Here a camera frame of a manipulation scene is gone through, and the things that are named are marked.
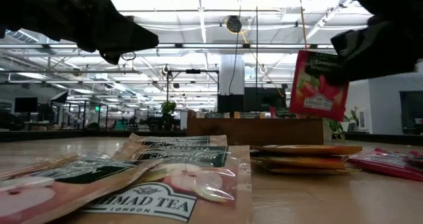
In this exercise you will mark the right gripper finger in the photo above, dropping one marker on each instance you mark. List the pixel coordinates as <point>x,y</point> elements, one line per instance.
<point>380,49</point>

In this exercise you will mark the black background rig frame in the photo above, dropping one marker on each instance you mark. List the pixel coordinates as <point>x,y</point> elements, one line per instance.
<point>193,71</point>

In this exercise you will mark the black computer monitor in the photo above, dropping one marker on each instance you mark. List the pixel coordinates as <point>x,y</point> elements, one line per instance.
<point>25,104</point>

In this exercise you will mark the wooden three-compartment tray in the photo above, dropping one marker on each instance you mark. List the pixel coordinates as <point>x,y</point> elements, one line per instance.
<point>254,131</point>

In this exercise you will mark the black strawberry tea packet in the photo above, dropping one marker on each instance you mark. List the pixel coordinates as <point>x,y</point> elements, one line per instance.
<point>415,157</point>

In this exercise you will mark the green potted artificial plant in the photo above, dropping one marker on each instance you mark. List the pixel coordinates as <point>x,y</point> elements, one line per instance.
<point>337,126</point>

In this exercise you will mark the black computer case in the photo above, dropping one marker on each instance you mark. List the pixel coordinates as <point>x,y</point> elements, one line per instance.
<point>264,100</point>

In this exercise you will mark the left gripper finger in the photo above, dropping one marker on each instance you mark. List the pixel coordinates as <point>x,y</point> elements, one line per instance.
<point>125,32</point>
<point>110,57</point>

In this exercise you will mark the red strawberry tea packet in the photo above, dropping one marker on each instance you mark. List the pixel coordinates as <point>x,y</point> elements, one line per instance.
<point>386,166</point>
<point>314,92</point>
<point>282,112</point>

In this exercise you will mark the green room plant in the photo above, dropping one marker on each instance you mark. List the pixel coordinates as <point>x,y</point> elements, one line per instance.
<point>168,108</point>

